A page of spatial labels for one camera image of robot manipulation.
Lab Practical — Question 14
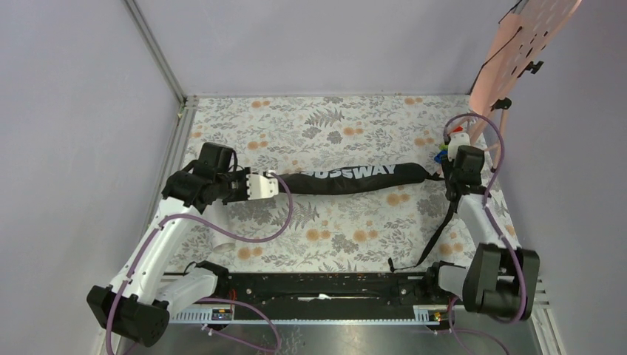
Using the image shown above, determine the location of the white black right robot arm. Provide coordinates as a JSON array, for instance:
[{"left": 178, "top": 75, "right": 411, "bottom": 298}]
[{"left": 424, "top": 145, "right": 540, "bottom": 322}]

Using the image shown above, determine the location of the black Crossway racket bag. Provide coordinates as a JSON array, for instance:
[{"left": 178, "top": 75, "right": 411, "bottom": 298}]
[{"left": 264, "top": 163, "right": 448, "bottom": 272}]

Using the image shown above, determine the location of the pink perforated metal chair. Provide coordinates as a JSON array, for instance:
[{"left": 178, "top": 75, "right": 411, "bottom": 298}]
[{"left": 467, "top": 0, "right": 584, "bottom": 170}]

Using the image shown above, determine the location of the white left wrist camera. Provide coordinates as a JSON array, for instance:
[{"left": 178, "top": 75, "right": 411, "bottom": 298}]
[{"left": 245, "top": 173, "right": 279, "bottom": 200}]

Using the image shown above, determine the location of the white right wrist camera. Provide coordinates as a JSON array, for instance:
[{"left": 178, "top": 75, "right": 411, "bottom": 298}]
[{"left": 447, "top": 131, "right": 471, "bottom": 161}]

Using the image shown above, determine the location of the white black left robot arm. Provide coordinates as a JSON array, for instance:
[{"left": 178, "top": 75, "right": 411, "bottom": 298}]
[{"left": 87, "top": 143, "right": 245, "bottom": 354}]

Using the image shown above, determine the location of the floral table mat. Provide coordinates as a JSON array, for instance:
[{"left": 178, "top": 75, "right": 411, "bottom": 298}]
[{"left": 168, "top": 95, "right": 475, "bottom": 272}]

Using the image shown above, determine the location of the colourful toy pile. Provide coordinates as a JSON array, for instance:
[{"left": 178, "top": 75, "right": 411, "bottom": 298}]
[{"left": 434, "top": 127, "right": 464, "bottom": 163}]

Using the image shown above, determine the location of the aluminium frame profile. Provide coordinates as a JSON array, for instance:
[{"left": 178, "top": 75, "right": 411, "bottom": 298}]
[{"left": 122, "top": 0, "right": 200, "bottom": 256}]

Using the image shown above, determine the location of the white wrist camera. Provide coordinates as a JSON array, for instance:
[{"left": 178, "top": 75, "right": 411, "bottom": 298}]
[
  {"left": 447, "top": 131, "right": 471, "bottom": 161},
  {"left": 245, "top": 173, "right": 279, "bottom": 200}
]

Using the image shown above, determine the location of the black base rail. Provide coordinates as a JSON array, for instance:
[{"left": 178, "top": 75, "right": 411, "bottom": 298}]
[{"left": 191, "top": 268, "right": 452, "bottom": 325}]

